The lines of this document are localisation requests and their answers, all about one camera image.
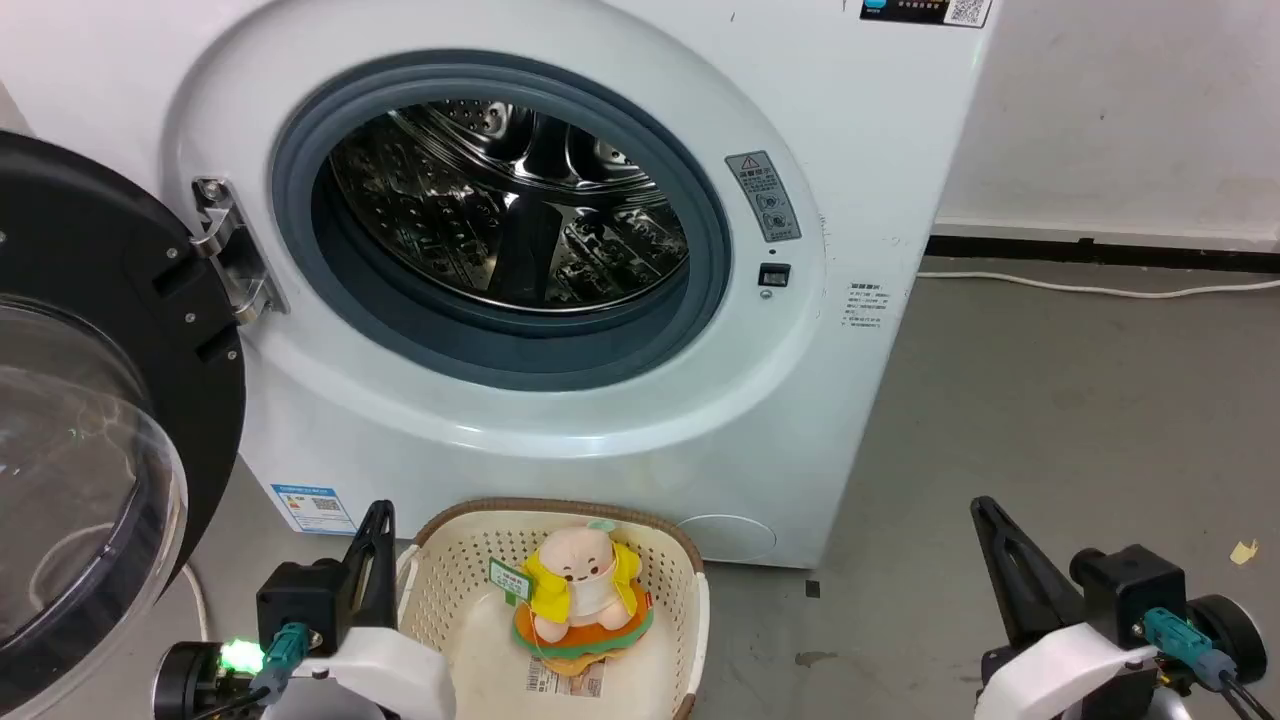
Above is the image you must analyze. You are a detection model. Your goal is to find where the plush doll with yellow jacket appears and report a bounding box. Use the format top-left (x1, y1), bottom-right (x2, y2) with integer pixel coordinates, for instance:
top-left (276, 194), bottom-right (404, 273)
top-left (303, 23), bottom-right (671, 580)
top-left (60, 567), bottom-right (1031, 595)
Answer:
top-left (512, 522), bottom-right (656, 677)

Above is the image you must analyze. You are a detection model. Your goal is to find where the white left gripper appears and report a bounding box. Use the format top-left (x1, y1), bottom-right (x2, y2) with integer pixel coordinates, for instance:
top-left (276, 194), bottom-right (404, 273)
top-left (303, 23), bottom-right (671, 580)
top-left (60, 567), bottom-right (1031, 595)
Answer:
top-left (262, 499), bottom-right (458, 720)

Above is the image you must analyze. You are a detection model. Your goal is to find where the steel washing machine drum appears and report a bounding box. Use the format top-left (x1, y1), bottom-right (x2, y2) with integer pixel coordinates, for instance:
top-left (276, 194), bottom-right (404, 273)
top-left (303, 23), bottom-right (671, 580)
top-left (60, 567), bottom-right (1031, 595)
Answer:
top-left (328, 100), bottom-right (691, 314)

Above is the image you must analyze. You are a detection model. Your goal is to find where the white front-load washing machine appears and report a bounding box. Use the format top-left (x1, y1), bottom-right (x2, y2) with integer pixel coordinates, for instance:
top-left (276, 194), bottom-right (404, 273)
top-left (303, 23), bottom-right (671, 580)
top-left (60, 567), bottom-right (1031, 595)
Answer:
top-left (0, 0), bottom-right (1001, 570)

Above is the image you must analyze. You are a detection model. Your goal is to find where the green price label sign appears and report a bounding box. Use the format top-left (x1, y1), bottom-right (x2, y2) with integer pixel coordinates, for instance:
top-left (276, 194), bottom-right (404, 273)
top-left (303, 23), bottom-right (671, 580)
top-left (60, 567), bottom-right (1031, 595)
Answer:
top-left (488, 557), bottom-right (533, 605)

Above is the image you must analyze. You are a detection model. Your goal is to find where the black baseboard strip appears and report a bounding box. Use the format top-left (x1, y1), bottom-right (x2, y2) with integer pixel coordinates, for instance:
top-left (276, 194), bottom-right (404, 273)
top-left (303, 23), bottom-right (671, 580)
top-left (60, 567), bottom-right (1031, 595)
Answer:
top-left (928, 235), bottom-right (1280, 273)

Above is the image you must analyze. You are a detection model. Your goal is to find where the round filter cover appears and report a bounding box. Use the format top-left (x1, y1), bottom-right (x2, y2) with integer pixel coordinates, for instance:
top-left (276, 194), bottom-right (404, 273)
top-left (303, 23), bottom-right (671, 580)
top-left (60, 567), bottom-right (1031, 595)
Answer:
top-left (675, 514), bottom-right (778, 563)

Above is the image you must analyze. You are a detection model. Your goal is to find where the grey warning sticker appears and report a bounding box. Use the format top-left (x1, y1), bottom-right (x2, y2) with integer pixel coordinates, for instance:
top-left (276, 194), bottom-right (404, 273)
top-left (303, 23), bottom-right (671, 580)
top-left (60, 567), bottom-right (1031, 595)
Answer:
top-left (725, 150), bottom-right (803, 244)

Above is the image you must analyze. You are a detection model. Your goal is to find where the thin white cable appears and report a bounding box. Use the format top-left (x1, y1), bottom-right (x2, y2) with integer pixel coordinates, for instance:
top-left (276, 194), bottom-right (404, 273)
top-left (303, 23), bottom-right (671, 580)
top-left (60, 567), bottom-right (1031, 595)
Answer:
top-left (183, 563), bottom-right (210, 642)

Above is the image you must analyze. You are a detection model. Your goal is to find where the left teal connector cable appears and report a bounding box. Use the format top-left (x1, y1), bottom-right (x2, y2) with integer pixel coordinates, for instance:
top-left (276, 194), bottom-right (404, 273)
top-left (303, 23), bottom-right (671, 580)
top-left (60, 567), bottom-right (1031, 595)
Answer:
top-left (185, 622), bottom-right (313, 720)

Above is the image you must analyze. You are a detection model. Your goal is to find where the metal door hinge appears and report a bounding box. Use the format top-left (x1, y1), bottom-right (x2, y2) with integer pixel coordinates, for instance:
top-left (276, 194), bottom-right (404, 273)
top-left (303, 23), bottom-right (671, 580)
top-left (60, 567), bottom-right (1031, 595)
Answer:
top-left (191, 177), bottom-right (289, 326)

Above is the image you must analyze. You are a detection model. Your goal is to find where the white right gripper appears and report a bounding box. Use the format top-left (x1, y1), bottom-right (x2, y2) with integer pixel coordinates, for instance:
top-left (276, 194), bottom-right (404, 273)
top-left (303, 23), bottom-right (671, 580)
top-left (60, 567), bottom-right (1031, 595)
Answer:
top-left (970, 497), bottom-right (1166, 720)

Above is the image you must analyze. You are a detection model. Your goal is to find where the right teal connector cable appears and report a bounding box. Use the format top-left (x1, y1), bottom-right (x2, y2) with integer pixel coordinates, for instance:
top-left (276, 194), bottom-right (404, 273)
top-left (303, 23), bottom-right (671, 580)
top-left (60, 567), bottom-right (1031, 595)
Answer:
top-left (1133, 606), bottom-right (1276, 720)

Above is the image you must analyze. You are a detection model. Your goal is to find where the black QR code label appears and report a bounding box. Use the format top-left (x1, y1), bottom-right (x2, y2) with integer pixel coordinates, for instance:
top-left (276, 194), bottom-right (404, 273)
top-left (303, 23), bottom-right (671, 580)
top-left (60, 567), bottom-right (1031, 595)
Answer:
top-left (860, 0), bottom-right (994, 29)

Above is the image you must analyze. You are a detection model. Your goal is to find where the blue energy label sticker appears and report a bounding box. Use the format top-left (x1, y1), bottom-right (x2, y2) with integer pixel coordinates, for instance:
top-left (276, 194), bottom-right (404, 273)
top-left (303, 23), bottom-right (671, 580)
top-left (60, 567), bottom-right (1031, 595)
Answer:
top-left (270, 484), bottom-right (359, 536)

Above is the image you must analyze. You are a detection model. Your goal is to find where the black washing machine door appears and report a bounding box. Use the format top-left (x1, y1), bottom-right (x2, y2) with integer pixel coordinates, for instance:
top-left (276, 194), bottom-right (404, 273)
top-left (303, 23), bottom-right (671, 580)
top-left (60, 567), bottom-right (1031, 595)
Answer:
top-left (0, 130), bottom-right (248, 717)

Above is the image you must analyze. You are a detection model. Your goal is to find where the white cable on floor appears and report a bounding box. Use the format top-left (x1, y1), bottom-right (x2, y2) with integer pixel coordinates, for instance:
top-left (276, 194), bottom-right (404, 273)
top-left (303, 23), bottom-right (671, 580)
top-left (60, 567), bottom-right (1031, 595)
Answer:
top-left (916, 270), bottom-right (1280, 300)

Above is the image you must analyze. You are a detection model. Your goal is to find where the grey rubber door gasket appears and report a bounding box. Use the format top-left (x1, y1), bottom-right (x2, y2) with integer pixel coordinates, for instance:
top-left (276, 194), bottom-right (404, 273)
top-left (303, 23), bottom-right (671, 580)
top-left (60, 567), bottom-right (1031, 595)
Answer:
top-left (271, 50), bottom-right (733, 392)

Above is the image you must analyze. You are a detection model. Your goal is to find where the cream plastic laundry basket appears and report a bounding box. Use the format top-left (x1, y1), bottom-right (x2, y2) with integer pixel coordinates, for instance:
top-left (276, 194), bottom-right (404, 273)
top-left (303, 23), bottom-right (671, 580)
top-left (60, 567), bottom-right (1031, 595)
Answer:
top-left (396, 498), bottom-right (711, 720)

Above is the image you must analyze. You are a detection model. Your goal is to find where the teal connector cable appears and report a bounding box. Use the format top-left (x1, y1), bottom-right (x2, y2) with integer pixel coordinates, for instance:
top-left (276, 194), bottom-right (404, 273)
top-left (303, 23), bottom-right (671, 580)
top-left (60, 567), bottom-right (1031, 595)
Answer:
top-left (185, 622), bottom-right (313, 720)
top-left (1133, 606), bottom-right (1276, 720)

